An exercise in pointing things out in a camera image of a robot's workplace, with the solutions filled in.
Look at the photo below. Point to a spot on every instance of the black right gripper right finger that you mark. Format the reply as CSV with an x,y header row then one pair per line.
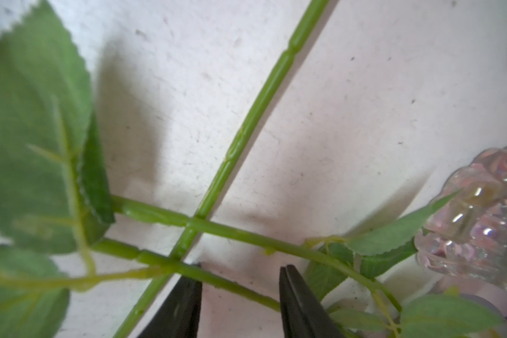
x,y
302,314

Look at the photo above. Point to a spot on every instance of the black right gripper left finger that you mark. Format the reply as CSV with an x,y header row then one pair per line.
x,y
179,315

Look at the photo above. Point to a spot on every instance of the white blue artificial rose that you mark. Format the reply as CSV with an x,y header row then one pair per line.
x,y
35,294

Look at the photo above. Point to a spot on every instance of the yellow wavy glass vase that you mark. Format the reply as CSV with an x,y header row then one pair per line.
x,y
467,237

